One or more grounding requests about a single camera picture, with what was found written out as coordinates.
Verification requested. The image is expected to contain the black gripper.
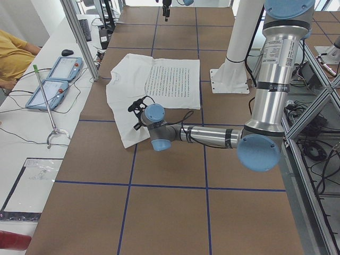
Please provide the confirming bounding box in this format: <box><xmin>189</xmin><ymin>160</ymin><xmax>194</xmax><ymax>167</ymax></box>
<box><xmin>133</xmin><ymin>107</ymin><xmax>146</xmax><ymax>131</ymax></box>
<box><xmin>162</xmin><ymin>0</ymin><xmax>172</xmax><ymax>16</ymax></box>

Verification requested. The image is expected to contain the white long-sleeve printed shirt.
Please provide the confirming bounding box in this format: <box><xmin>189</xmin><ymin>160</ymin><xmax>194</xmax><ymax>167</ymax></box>
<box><xmin>106</xmin><ymin>54</ymin><xmax>200</xmax><ymax>148</ymax></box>

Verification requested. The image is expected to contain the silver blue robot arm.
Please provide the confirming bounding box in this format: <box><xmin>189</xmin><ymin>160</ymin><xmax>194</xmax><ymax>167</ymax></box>
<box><xmin>128</xmin><ymin>1</ymin><xmax>315</xmax><ymax>172</ymax></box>
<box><xmin>162</xmin><ymin>0</ymin><xmax>194</xmax><ymax>19</ymax></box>

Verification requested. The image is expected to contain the upper blue teach pendant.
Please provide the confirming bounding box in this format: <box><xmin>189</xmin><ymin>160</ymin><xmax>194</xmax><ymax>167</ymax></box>
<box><xmin>47</xmin><ymin>57</ymin><xmax>83</xmax><ymax>82</ymax></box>

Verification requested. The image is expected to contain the blue teach pendant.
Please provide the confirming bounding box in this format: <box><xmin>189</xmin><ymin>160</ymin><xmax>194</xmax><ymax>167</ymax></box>
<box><xmin>25</xmin><ymin>79</ymin><xmax>69</xmax><ymax>110</ymax></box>
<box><xmin>47</xmin><ymin>57</ymin><xmax>83</xmax><ymax>82</ymax></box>

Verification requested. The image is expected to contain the black keyboard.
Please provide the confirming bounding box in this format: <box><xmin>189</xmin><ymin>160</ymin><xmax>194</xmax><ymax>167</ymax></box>
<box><xmin>78</xmin><ymin>19</ymin><xmax>92</xmax><ymax>41</ymax></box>

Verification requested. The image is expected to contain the metal reacher grabber tool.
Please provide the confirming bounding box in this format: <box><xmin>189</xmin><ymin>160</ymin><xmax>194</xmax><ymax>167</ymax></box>
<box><xmin>33</xmin><ymin>64</ymin><xmax>71</xmax><ymax>149</ymax></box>

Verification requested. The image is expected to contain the lower blue teach pendant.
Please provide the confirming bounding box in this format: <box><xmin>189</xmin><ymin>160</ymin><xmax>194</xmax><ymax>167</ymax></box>
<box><xmin>25</xmin><ymin>79</ymin><xmax>69</xmax><ymax>110</ymax></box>

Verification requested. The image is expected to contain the black computer mouse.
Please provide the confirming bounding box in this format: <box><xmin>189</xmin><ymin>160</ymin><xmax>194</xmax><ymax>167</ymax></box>
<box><xmin>61</xmin><ymin>49</ymin><xmax>74</xmax><ymax>57</ymax></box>

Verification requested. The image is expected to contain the person in yellow shirt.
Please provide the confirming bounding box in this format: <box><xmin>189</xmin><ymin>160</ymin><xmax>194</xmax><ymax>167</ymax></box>
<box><xmin>1</xmin><ymin>30</ymin><xmax>41</xmax><ymax>91</ymax></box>

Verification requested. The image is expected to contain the plastic bag with paper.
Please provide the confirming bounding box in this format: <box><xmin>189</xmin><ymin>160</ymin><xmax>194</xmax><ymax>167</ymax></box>
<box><xmin>1</xmin><ymin>157</ymin><xmax>63</xmax><ymax>222</ymax></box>

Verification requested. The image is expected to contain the red cylinder object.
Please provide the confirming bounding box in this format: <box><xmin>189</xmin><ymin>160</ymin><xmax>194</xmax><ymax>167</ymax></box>
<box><xmin>1</xmin><ymin>231</ymin><xmax>31</xmax><ymax>251</ymax></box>

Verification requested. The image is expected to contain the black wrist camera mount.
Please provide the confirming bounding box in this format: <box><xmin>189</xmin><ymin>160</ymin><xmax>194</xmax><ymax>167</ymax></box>
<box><xmin>127</xmin><ymin>96</ymin><xmax>147</xmax><ymax>112</ymax></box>

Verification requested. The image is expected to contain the grey aluminium frame post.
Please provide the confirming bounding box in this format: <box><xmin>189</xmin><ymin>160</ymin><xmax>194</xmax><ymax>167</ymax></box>
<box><xmin>60</xmin><ymin>0</ymin><xmax>99</xmax><ymax>81</ymax></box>

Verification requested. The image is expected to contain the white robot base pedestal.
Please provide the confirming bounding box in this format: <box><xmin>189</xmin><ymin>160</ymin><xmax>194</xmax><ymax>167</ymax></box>
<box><xmin>210</xmin><ymin>0</ymin><xmax>265</xmax><ymax>94</ymax></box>

